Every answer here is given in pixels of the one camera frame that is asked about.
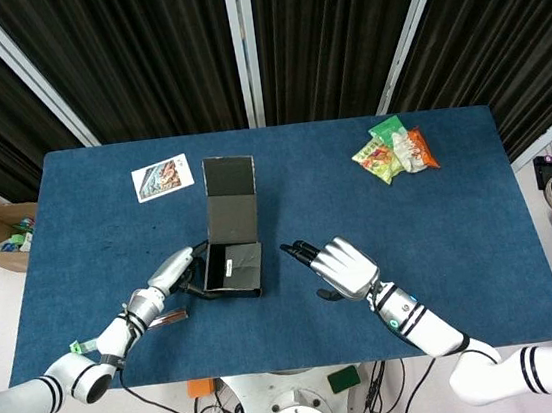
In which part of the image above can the orange snack packet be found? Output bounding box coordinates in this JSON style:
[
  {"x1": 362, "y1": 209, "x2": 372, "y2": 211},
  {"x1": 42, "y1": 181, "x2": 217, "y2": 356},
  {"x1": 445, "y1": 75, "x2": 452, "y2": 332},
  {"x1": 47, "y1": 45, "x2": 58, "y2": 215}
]
[{"x1": 406, "y1": 124, "x2": 442, "y2": 173}]

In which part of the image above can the blue table mat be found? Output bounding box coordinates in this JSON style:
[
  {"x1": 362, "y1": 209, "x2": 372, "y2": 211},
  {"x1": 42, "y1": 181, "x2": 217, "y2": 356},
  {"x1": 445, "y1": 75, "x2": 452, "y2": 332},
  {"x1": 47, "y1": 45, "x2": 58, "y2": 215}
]
[{"x1": 0, "y1": 91, "x2": 552, "y2": 408}]

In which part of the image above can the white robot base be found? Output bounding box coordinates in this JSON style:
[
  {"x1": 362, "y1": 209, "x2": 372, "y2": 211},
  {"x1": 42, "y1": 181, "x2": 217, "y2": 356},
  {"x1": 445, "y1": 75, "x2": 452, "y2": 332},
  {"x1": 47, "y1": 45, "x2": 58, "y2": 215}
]
[{"x1": 215, "y1": 358, "x2": 379, "y2": 413}]

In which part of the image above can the dark green block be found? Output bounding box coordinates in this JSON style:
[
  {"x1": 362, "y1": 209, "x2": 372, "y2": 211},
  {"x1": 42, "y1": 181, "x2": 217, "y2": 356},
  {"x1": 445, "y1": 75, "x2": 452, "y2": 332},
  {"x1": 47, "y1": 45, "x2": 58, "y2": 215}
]
[{"x1": 325, "y1": 363, "x2": 364, "y2": 395}]

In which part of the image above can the brown wrapped chopsticks packet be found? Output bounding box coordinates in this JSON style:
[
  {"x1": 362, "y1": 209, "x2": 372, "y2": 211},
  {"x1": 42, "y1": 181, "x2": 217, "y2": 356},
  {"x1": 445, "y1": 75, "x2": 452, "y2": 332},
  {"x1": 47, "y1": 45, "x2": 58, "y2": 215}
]
[{"x1": 145, "y1": 306, "x2": 192, "y2": 330}]

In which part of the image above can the black paper box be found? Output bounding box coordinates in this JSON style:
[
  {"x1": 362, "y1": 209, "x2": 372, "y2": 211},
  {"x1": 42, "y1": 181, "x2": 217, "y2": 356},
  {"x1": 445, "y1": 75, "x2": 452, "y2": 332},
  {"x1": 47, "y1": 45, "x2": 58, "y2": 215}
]
[{"x1": 186, "y1": 152, "x2": 273, "y2": 306}]

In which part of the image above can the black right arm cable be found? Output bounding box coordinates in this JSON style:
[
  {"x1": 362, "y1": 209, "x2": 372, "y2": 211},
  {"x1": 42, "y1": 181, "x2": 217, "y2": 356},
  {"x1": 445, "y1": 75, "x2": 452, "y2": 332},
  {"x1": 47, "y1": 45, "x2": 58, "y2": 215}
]
[{"x1": 385, "y1": 353, "x2": 446, "y2": 413}]

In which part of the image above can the white frame post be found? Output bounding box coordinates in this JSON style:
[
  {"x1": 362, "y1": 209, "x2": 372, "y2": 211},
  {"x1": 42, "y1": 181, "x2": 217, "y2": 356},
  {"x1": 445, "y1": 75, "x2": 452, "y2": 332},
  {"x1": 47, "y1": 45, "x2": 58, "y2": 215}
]
[
  {"x1": 363, "y1": 0, "x2": 497, "y2": 116},
  {"x1": 502, "y1": 100, "x2": 552, "y2": 175},
  {"x1": 221, "y1": 0, "x2": 268, "y2": 132},
  {"x1": 0, "y1": 0, "x2": 102, "y2": 161}
]

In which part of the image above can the orange block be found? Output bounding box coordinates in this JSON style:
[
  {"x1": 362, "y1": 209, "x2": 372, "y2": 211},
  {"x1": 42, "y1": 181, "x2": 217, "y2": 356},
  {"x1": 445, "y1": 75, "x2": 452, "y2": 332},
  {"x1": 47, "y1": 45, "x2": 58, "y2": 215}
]
[{"x1": 186, "y1": 377, "x2": 218, "y2": 401}]

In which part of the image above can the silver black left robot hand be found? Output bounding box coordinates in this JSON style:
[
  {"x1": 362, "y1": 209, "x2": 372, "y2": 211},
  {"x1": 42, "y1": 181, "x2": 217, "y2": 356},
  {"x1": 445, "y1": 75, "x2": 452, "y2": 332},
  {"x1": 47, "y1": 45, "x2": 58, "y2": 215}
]
[{"x1": 142, "y1": 241, "x2": 218, "y2": 310}]

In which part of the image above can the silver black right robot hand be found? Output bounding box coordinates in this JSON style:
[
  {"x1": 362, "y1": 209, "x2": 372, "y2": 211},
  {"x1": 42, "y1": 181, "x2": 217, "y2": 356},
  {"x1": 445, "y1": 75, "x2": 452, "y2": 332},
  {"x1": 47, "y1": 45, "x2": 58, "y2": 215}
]
[{"x1": 278, "y1": 229, "x2": 384, "y2": 311}]

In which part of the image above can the yellow green snack packet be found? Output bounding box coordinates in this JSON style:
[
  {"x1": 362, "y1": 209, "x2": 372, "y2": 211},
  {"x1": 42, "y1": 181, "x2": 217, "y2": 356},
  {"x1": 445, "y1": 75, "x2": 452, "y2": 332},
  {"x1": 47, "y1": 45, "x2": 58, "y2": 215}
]
[{"x1": 348, "y1": 133, "x2": 403, "y2": 190}]

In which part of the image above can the white picture card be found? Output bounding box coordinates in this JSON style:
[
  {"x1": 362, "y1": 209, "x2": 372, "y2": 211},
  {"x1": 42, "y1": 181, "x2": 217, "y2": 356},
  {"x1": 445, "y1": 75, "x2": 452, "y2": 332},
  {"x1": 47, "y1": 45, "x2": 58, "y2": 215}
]
[{"x1": 128, "y1": 151, "x2": 198, "y2": 206}]

